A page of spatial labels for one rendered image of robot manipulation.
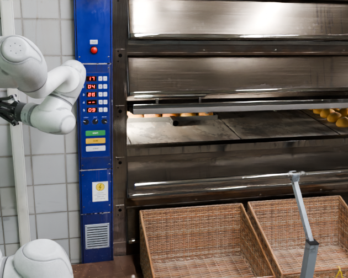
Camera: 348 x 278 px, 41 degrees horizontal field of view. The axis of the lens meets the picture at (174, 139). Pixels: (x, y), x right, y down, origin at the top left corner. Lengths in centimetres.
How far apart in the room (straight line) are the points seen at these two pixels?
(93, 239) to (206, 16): 121
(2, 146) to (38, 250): 95
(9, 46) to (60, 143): 109
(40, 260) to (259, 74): 144
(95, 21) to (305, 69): 106
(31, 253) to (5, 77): 47
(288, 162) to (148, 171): 76
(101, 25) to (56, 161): 67
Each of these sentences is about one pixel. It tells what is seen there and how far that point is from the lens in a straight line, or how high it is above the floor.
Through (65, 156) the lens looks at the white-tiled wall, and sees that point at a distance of 225.
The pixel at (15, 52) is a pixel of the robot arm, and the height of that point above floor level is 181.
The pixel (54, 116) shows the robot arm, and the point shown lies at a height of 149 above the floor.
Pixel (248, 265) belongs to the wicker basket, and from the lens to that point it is 251.
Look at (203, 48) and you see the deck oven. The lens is 221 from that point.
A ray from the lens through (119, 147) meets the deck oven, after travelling 226.
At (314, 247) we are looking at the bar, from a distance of 209.
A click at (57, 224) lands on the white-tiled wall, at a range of 241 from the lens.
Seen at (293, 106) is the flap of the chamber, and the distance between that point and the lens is 229.
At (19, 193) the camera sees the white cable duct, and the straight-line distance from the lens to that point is 231.
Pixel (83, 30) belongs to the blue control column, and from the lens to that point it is 207.
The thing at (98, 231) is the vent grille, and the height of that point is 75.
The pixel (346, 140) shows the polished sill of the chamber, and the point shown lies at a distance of 270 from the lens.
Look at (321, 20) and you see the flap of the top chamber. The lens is 244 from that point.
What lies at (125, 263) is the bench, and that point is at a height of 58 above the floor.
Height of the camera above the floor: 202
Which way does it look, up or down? 20 degrees down
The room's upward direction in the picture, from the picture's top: 3 degrees clockwise
